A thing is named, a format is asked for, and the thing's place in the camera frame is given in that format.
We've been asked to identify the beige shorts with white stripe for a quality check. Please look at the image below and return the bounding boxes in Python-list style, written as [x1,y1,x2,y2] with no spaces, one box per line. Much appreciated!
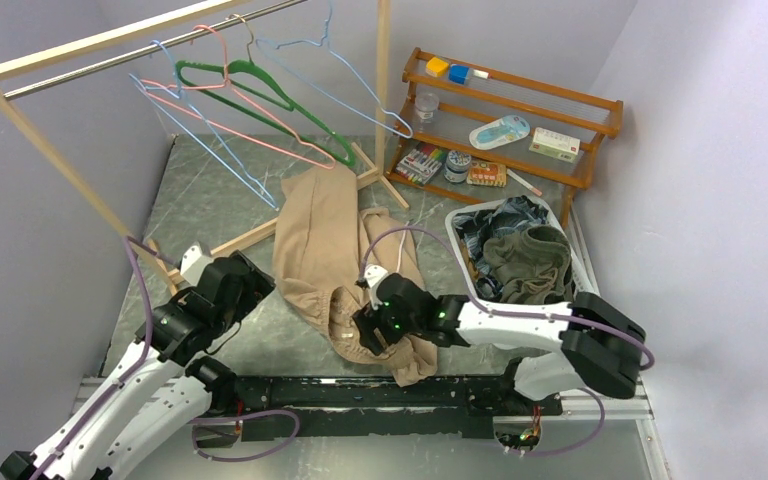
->
[272,164,438,386]

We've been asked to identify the dark leaf-print shorts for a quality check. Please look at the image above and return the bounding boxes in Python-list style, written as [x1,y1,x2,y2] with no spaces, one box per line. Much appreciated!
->
[450,195,550,301]

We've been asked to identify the pink wire hanger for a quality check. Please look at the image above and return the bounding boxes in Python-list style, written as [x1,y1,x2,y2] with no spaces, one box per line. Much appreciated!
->
[137,24,355,170]

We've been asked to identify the olive green shorts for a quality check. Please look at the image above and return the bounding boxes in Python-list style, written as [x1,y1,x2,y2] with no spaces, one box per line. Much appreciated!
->
[483,225,575,305]

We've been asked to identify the green hanger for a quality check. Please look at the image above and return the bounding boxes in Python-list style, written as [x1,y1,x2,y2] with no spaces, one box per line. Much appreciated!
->
[174,24,356,168]

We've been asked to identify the light blue wire hanger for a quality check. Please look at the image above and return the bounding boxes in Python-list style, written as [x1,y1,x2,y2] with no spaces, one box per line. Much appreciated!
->
[130,74,279,212]

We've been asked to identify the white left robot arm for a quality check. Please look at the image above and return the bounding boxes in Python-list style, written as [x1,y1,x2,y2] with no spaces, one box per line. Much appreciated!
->
[0,246,275,479]

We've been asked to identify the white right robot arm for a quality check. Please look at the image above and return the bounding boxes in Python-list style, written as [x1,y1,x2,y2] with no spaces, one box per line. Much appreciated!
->
[352,265,654,414]

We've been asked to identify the marker pen set pack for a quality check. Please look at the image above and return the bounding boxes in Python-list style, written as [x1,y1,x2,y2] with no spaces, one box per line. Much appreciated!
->
[395,143,446,186]

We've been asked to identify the orange snack packet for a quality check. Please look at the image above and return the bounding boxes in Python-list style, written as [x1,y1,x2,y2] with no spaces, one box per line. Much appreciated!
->
[466,160,507,188]

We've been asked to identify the white pen with red tip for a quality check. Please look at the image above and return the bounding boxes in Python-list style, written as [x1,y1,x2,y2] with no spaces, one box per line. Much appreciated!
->
[507,169,543,197]

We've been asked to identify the white plastic basket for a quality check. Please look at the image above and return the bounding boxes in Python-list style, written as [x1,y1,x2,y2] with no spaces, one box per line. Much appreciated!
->
[445,194,598,301]

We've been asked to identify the orange wooden shelf rack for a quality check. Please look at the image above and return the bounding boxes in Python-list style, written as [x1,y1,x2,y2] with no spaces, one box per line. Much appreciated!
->
[386,48,624,222]

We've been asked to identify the clear plastic cup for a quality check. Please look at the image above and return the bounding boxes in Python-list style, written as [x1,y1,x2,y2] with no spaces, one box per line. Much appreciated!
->
[414,92,440,124]

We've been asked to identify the white green box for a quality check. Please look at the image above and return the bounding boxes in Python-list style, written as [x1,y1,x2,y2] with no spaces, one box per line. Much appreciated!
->
[529,127,581,163]

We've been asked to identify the blue block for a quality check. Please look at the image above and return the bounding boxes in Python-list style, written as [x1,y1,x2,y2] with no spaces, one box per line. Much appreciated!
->
[447,64,472,85]

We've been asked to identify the yellow block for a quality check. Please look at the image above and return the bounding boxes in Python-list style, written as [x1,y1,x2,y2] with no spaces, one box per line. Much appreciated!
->
[425,56,450,78]

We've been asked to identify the metal hanging rod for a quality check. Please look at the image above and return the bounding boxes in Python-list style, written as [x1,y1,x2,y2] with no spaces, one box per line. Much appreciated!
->
[1,0,312,101]

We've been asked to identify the wooden clothes rack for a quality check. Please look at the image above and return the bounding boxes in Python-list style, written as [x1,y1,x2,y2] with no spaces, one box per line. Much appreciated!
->
[0,1,409,293]

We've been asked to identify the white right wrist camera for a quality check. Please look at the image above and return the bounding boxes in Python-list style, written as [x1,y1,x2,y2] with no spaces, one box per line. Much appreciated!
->
[363,264,390,310]

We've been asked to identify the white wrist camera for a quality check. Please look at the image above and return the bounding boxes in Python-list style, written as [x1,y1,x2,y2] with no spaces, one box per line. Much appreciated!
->
[179,242,213,286]
[363,264,390,310]

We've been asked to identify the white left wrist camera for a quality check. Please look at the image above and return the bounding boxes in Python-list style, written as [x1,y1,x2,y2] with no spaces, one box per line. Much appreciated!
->
[179,242,213,286]

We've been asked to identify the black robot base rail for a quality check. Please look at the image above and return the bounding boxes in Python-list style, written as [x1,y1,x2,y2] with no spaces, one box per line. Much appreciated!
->
[205,375,563,441]

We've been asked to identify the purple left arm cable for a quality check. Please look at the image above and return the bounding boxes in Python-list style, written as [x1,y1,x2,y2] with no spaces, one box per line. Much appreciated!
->
[26,235,183,480]

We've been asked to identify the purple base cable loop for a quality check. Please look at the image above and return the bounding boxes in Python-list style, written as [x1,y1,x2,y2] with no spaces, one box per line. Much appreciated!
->
[190,409,302,464]

